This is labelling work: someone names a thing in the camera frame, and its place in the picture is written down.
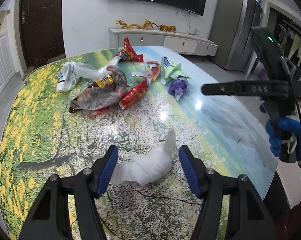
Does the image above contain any clear plastic bag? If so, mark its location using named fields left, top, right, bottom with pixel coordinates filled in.
left=75, top=62, right=111, bottom=81

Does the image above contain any white built-in cabinet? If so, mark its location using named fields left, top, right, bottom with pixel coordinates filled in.
left=0, top=2, right=16, bottom=94

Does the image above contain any white printed plastic bag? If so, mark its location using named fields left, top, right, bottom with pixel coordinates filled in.
left=56, top=61, right=79, bottom=92

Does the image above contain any right blue gloved hand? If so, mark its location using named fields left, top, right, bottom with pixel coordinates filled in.
left=265, top=115, right=301, bottom=166

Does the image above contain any white red small wrapper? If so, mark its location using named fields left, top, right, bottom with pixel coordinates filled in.
left=131, top=70, right=151, bottom=80

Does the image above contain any long golden dragon figurine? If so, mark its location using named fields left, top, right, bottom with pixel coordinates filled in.
left=115, top=19, right=157, bottom=30

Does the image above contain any white tissue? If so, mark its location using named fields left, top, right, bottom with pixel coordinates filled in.
left=110, top=129, right=176, bottom=186

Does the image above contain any red snack bag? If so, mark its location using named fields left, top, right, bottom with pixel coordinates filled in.
left=113, top=37, right=144, bottom=63

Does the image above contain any pair of dark shoes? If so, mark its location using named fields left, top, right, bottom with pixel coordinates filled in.
left=34, top=57, right=48, bottom=69

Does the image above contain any green paper wrapper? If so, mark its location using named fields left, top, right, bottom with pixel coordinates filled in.
left=160, top=56, right=189, bottom=85

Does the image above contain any brown chip bag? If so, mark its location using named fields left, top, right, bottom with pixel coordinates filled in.
left=69, top=66, right=128, bottom=113

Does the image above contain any grey refrigerator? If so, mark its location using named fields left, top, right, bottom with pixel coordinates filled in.
left=208, top=0, right=262, bottom=72

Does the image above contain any white grey TV console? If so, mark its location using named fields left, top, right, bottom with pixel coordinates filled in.
left=109, top=28, right=218, bottom=56

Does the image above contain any pink orange snack bag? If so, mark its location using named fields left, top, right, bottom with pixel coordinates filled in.
left=146, top=61, right=161, bottom=81

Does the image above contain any red long wrapper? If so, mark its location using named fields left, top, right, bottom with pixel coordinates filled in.
left=119, top=78, right=148, bottom=109

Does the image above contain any small golden dragon figurine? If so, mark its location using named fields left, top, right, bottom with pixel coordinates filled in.
left=159, top=24, right=176, bottom=33

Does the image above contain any purple wrapper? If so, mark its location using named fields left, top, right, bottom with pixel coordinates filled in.
left=168, top=76, right=188, bottom=101

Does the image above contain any dark brown entrance door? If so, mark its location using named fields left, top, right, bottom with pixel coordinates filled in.
left=19, top=0, right=65, bottom=67

